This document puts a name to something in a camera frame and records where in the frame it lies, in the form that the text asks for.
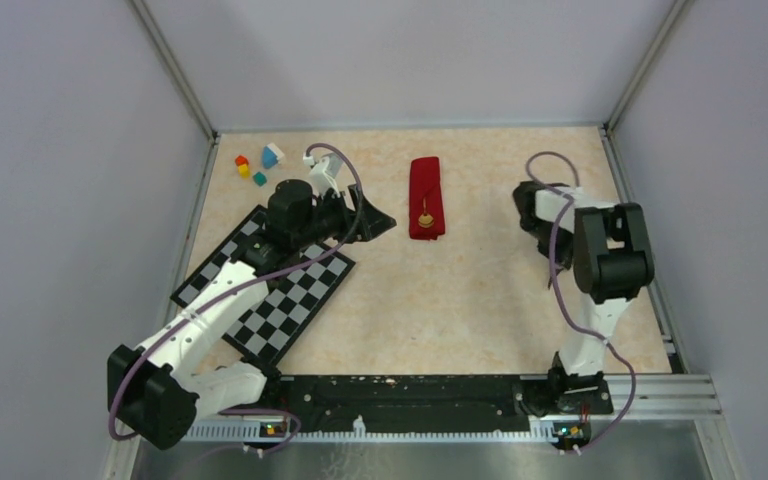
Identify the yellow small cube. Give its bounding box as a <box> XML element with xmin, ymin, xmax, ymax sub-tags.
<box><xmin>237</xmin><ymin>164</ymin><xmax>251</xmax><ymax>178</ymax></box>

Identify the red cloth napkin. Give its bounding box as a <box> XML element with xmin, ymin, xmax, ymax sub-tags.
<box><xmin>409</xmin><ymin>156</ymin><xmax>446</xmax><ymax>240</ymax></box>

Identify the aluminium frame left post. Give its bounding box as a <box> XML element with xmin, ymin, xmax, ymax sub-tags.
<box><xmin>127</xmin><ymin>0</ymin><xmax>217</xmax><ymax>143</ymax></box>

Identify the blue white block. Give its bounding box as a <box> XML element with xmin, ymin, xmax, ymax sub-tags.
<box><xmin>261</xmin><ymin>142</ymin><xmax>286</xmax><ymax>169</ymax></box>

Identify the black white checkerboard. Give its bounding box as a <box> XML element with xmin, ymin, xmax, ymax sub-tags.
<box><xmin>170</xmin><ymin>205</ymin><xmax>356</xmax><ymax>367</ymax></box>

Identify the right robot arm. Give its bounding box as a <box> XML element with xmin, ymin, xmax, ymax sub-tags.
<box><xmin>512</xmin><ymin>181</ymin><xmax>655</xmax><ymax>412</ymax></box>

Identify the aluminium frame post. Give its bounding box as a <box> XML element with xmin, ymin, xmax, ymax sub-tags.
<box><xmin>603</xmin><ymin>0</ymin><xmax>695</xmax><ymax>137</ymax></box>
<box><xmin>127</xmin><ymin>0</ymin><xmax>217</xmax><ymax>143</ymax></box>

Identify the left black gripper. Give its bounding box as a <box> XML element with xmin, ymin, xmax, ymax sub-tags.
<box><xmin>293</xmin><ymin>183</ymin><xmax>396</xmax><ymax>249</ymax></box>

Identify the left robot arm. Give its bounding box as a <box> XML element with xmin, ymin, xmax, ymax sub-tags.
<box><xmin>106</xmin><ymin>180</ymin><xmax>397</xmax><ymax>450</ymax></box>

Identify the teal small cube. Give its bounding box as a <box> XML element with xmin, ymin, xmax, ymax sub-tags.
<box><xmin>252</xmin><ymin>172</ymin><xmax>268</xmax><ymax>186</ymax></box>

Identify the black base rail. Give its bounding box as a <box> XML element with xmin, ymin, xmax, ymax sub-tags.
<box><xmin>235</xmin><ymin>374</ymin><xmax>615</xmax><ymax>434</ymax></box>

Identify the white toothed cable tray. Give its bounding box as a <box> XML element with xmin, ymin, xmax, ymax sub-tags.
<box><xmin>180</xmin><ymin>418</ymin><xmax>559</xmax><ymax>444</ymax></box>

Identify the aluminium frame right post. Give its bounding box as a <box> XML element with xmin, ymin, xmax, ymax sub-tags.
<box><xmin>603</xmin><ymin>0</ymin><xmax>695</xmax><ymax>137</ymax></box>

